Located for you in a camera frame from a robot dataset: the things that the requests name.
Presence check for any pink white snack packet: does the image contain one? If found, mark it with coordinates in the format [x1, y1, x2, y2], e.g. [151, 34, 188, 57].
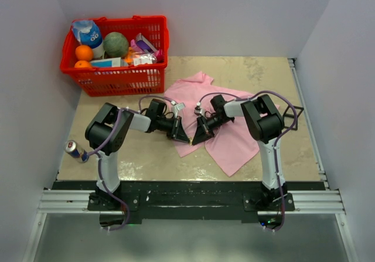
[129, 50, 164, 66]

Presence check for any white blue carton box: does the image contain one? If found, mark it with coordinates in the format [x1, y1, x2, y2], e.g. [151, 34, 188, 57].
[90, 57, 128, 68]

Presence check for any energy drink can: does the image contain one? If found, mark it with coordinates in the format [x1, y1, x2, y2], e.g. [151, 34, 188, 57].
[64, 140, 89, 163]

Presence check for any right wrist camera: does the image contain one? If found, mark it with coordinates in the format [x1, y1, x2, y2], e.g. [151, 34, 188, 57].
[194, 102, 204, 116]

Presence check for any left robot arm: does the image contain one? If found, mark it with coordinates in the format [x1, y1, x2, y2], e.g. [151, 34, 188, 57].
[85, 97, 190, 210]

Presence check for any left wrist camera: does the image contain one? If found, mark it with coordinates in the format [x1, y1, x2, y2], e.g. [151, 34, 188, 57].
[172, 101, 185, 117]

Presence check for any green melon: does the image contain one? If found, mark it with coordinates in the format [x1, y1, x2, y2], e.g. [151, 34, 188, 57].
[103, 32, 129, 57]

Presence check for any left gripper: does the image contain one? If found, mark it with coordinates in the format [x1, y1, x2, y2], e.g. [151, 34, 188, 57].
[156, 115, 189, 144]

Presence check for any aluminium rail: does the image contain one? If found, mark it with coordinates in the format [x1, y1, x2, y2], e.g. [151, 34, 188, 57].
[37, 190, 346, 215]

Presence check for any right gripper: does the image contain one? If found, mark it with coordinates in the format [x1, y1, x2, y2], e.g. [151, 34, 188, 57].
[192, 115, 232, 147]

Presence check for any orange fruit lower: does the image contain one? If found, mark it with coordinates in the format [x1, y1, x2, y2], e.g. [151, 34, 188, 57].
[74, 60, 92, 69]

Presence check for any orange fruit upper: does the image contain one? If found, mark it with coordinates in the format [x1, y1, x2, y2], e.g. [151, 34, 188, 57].
[75, 45, 94, 62]

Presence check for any pink garment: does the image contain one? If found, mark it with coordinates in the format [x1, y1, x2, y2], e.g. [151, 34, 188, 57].
[163, 70, 281, 177]

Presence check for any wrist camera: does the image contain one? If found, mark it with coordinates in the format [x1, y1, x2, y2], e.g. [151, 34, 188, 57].
[172, 101, 185, 117]
[194, 102, 204, 116]

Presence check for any black metal base frame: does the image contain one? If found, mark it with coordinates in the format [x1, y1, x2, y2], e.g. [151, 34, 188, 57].
[43, 181, 326, 230]

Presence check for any red plastic shopping basket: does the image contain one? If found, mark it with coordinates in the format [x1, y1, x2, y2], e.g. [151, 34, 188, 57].
[60, 15, 169, 97]

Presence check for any purple white box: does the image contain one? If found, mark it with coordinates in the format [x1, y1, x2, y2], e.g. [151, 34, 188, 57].
[130, 33, 158, 53]

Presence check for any small black stand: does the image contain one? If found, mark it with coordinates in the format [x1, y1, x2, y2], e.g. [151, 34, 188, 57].
[282, 106, 304, 131]

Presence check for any orange fruit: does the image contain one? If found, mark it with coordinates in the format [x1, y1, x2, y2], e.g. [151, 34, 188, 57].
[74, 60, 92, 69]
[75, 45, 94, 62]

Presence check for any blue white plastic bag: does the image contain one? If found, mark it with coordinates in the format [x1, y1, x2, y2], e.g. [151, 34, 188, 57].
[71, 20, 104, 59]

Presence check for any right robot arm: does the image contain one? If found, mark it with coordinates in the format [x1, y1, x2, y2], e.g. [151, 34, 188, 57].
[192, 94, 287, 211]

